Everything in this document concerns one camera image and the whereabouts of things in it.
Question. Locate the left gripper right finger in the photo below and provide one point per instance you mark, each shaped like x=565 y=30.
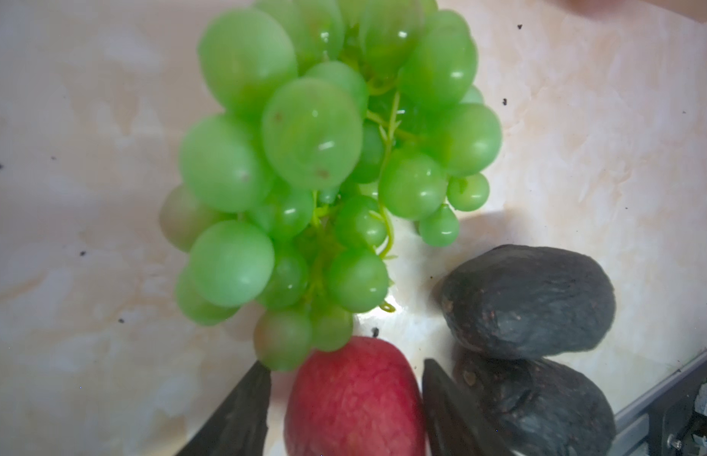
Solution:
x=455 y=425

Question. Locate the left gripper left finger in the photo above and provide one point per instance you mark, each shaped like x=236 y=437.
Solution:
x=238 y=427

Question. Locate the dark fake avocado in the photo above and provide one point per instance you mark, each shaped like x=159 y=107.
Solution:
x=541 y=407
x=524 y=302

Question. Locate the red fake apple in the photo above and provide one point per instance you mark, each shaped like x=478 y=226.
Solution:
x=361 y=400

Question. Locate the green fake grape bunch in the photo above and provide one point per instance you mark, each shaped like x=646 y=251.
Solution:
x=337 y=117

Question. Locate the aluminium front rail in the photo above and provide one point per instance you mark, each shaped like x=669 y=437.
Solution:
x=663 y=420

